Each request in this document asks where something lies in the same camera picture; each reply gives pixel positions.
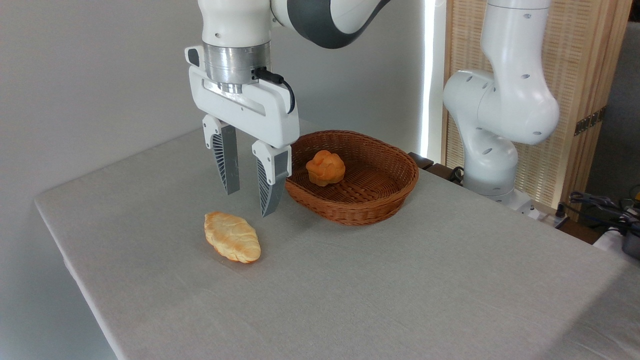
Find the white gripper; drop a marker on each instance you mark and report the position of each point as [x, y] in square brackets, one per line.
[260, 112]

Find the golden croissant bread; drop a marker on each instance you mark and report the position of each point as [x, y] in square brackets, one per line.
[232, 237]

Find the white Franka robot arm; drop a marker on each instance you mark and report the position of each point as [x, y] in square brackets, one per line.
[500, 100]

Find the round orange bread bun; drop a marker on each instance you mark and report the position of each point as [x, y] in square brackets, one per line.
[325, 167]

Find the brown wicker basket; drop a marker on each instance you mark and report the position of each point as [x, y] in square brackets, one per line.
[380, 175]

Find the grey tablecloth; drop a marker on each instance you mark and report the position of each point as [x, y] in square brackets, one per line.
[350, 290]

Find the wooden slatted folding screen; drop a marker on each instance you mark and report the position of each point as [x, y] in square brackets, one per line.
[575, 60]

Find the brass screen hinge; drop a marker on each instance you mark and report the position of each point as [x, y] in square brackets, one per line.
[590, 121]

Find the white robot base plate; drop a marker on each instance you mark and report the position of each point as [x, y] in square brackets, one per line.
[522, 205]

